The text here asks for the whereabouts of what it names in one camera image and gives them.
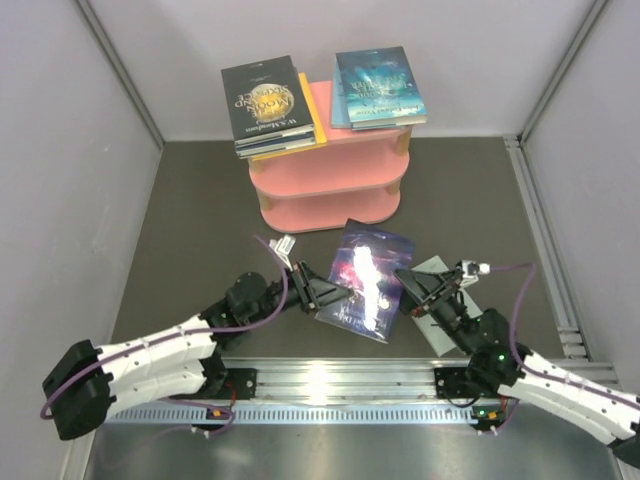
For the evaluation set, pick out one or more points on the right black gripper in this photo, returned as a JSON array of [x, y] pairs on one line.
[[417, 290]]

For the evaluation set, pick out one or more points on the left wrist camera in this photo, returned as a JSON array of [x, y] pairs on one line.
[[282, 247]]

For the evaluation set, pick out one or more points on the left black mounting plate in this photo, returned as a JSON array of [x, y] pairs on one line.
[[240, 384]]

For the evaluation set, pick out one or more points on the light blue cat book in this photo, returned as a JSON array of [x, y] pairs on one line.
[[339, 113]]

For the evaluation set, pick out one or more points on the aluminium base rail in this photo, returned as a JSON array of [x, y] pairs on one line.
[[348, 391]]

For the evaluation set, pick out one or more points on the yellow book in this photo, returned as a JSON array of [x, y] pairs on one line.
[[319, 132]]

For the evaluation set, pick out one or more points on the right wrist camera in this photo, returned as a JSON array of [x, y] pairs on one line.
[[471, 271]]

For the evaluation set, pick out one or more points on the teal ocean cover book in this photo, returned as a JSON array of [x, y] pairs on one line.
[[380, 89]]

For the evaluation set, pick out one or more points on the navy blue book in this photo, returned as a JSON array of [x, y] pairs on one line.
[[280, 143]]

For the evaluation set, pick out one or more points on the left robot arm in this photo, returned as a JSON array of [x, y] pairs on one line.
[[91, 384]]

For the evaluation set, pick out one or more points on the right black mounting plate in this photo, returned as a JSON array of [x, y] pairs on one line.
[[451, 383]]

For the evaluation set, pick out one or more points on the purple Robinson Crusoe book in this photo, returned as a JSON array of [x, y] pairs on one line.
[[365, 262]]

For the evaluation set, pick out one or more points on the black moon cover book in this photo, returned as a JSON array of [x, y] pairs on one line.
[[265, 100]]

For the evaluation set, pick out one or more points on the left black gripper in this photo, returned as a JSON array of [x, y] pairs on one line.
[[313, 290]]

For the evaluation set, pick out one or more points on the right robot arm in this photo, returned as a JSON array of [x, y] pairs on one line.
[[500, 365]]

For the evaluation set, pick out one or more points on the pink three-tier shelf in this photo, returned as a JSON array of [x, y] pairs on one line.
[[353, 175]]

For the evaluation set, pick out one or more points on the black mounting plate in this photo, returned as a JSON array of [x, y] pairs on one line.
[[451, 383], [240, 384]]

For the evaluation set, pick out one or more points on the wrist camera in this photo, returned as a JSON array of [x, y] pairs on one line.
[[282, 247], [471, 271]]

